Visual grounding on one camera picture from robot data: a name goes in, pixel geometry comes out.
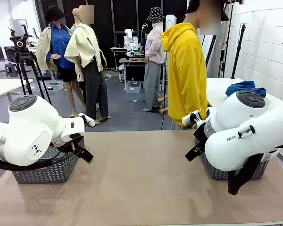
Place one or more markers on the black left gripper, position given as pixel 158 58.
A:
pixel 77 144

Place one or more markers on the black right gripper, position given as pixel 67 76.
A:
pixel 200 136

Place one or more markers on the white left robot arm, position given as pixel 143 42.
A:
pixel 26 131

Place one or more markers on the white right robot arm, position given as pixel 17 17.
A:
pixel 250 141

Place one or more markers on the grey woven plastic basket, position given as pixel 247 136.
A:
pixel 49 171
pixel 217 174

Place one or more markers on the clear plastic storage bin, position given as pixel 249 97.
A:
pixel 133 87

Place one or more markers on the person in yellow hoodie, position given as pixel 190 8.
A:
pixel 186 70

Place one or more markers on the mannequin with cream jacket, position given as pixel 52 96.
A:
pixel 85 51

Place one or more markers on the background work table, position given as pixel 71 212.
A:
pixel 132 61

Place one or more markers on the white desk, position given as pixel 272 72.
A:
pixel 4 87

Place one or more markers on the black light stand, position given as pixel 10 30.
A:
pixel 224 47

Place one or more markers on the black tripod pole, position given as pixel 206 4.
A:
pixel 238 51

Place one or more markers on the mannequin with blue shirt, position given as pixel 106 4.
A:
pixel 59 47

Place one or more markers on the mannequin with pink sweater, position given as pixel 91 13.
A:
pixel 154 47

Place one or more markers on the grey stool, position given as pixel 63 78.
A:
pixel 11 69

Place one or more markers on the small white background robot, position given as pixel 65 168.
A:
pixel 129 40

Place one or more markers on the white tower fan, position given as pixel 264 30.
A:
pixel 171 22

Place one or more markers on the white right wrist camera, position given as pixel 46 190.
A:
pixel 189 117

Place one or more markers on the black camera tripod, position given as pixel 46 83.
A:
pixel 26 58

